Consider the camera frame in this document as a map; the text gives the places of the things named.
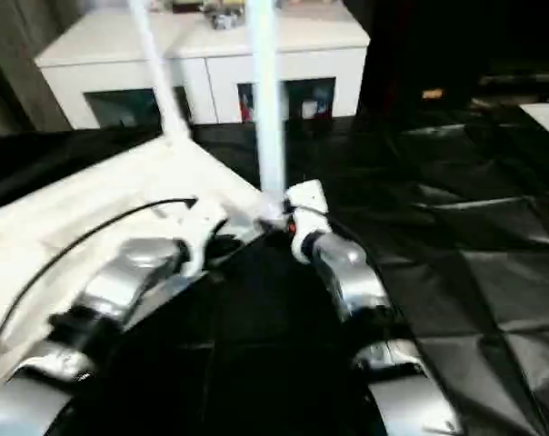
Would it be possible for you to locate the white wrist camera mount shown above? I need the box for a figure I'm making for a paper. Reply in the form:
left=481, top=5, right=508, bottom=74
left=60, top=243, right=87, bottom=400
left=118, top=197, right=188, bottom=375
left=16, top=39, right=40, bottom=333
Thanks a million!
left=282, top=179, right=334, bottom=265
left=177, top=198, right=234, bottom=279

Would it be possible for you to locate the grey curtain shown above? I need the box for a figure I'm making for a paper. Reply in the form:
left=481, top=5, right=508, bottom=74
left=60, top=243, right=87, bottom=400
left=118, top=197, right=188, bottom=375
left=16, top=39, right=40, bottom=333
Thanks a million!
left=0, top=0, right=75, bottom=133

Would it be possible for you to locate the white plastic table top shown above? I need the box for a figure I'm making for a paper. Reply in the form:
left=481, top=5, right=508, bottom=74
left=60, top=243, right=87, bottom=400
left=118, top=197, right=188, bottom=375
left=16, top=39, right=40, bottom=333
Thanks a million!
left=0, top=134, right=280, bottom=392

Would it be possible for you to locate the dark low shelf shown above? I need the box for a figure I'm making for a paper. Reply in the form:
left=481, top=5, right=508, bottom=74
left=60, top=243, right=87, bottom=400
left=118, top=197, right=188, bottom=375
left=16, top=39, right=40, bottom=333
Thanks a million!
left=478, top=72, right=549, bottom=104

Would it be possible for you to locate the black mat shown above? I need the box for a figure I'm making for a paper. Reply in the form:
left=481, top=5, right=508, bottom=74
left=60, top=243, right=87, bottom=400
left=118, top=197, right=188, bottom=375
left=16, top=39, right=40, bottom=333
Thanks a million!
left=0, top=102, right=549, bottom=436

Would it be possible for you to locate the white plastic table leg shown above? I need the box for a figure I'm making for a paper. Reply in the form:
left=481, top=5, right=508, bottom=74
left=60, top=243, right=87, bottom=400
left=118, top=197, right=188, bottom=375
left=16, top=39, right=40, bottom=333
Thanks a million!
left=248, top=0, right=288, bottom=220
left=127, top=0, right=195, bottom=144

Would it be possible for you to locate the glass bowl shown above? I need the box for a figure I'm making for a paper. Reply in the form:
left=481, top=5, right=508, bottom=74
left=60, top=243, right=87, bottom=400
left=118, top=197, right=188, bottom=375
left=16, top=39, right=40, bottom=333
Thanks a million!
left=208, top=11, right=239, bottom=31

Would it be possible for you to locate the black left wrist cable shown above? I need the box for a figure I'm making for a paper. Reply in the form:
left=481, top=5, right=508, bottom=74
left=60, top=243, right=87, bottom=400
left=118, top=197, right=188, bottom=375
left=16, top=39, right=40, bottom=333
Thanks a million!
left=0, top=195, right=199, bottom=379

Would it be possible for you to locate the white cabinet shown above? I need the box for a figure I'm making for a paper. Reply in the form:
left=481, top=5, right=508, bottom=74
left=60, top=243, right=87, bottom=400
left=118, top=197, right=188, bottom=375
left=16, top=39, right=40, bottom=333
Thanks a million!
left=35, top=6, right=371, bottom=131

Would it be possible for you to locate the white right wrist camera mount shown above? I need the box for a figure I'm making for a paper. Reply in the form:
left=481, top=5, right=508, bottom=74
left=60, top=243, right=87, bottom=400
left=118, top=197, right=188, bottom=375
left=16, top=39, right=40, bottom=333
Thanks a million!
left=282, top=179, right=334, bottom=265

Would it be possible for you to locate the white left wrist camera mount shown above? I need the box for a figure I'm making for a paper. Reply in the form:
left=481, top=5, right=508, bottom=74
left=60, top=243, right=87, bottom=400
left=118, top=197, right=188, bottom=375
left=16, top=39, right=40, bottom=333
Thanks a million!
left=177, top=198, right=234, bottom=279

